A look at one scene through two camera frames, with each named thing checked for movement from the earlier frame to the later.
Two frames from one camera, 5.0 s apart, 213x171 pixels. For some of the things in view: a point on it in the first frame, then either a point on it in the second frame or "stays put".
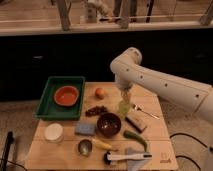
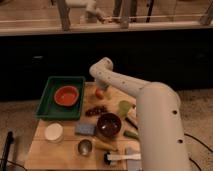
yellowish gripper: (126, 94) → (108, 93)
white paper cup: (54, 132) stays put
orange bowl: (66, 95) stays put
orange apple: (99, 93) stays put
